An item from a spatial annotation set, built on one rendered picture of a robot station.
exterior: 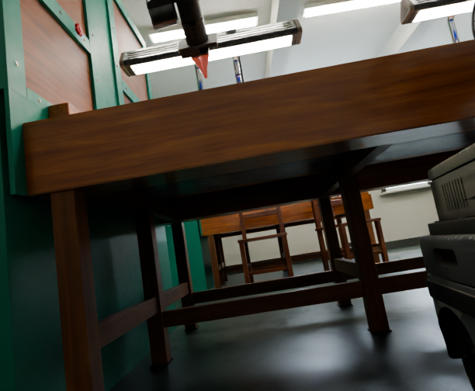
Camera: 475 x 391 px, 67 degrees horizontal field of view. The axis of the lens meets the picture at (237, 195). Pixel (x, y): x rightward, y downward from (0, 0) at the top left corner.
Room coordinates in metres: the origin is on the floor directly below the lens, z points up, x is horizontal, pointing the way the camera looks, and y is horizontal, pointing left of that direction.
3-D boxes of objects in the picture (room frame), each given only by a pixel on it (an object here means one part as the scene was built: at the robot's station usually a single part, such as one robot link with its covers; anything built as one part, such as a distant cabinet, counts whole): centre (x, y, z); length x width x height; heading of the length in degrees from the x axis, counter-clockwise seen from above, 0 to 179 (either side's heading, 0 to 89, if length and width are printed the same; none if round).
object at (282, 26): (1.14, 0.01, 1.08); 0.62 x 0.08 x 0.07; 87
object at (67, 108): (1.10, 0.45, 0.83); 0.30 x 0.06 x 0.07; 177
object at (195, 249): (4.43, -0.21, 0.89); 2.38 x 1.36 x 1.79; 90
